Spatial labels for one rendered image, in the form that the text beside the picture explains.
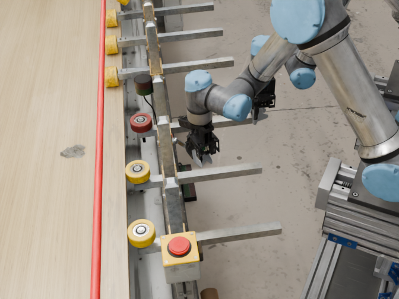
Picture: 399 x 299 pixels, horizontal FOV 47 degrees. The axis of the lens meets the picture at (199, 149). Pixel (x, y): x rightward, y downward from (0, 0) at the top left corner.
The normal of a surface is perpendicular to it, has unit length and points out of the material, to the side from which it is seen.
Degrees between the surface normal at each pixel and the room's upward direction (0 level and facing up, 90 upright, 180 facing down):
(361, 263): 0
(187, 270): 90
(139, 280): 0
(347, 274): 0
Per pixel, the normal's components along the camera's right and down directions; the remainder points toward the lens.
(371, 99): 0.25, 0.14
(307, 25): -0.66, 0.46
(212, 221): -0.04, -0.73
